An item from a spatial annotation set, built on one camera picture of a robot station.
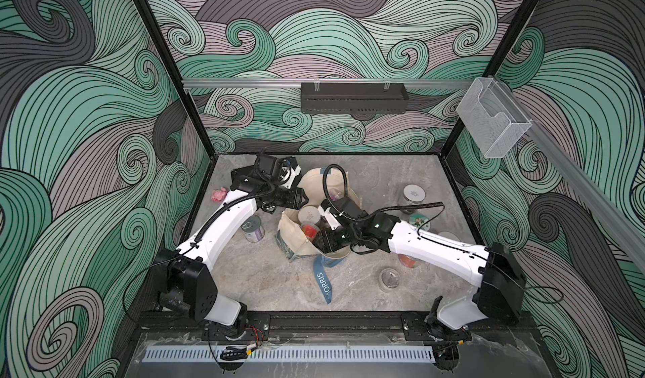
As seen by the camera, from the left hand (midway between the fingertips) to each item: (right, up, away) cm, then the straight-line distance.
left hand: (301, 195), depth 80 cm
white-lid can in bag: (+2, -7, +8) cm, 11 cm away
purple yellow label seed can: (-18, -12, +7) cm, 23 cm away
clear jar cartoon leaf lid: (+41, -10, +8) cm, 43 cm away
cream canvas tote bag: (-1, -9, -7) cm, 11 cm away
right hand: (+5, -14, -4) cm, 16 cm away
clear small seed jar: (+28, -26, -3) cm, 39 cm away
